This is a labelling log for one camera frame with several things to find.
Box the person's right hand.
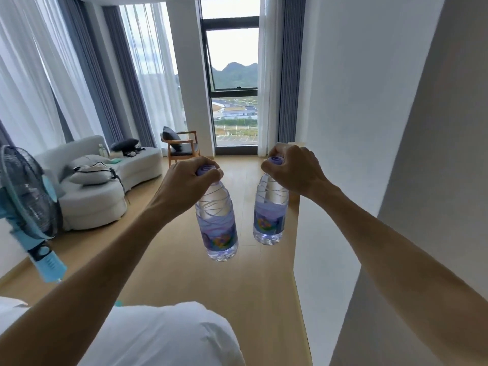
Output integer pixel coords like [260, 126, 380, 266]
[260, 142, 340, 202]

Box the person's left hand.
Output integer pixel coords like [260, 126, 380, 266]
[146, 156, 225, 225]

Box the clear water bottle purple cap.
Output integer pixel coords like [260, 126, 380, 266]
[253, 156, 290, 246]
[195, 165, 239, 262]

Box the person's right forearm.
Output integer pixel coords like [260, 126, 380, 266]
[316, 186, 488, 366]

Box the person's left forearm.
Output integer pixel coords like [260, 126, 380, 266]
[0, 201, 176, 366]

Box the wooden armchair dark seat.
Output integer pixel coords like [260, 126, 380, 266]
[160, 127, 201, 168]

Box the white sofa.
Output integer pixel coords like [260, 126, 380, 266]
[33, 135, 164, 231]

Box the grey curtain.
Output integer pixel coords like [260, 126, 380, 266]
[277, 0, 307, 143]
[103, 5, 155, 148]
[57, 0, 125, 145]

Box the white sheer curtain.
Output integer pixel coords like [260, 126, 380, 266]
[257, 0, 285, 157]
[0, 0, 104, 157]
[120, 2, 188, 149]

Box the large glass window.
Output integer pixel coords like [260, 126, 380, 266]
[199, 0, 261, 155]

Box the blue standing fan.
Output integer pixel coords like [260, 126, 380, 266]
[0, 145, 68, 283]

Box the white bag black strap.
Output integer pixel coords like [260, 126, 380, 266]
[68, 162, 125, 189]

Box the white bed with black cable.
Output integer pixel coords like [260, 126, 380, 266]
[0, 297, 247, 366]

